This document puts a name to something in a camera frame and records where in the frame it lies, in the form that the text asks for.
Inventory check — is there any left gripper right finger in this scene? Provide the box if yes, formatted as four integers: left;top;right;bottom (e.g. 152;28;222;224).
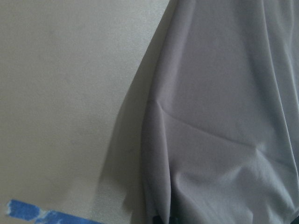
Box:
169;217;179;224

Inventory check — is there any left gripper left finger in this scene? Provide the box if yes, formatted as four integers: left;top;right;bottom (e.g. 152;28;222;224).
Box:
152;216;162;224

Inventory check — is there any brown t-shirt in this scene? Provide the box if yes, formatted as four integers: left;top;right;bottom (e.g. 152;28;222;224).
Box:
141;0;299;224

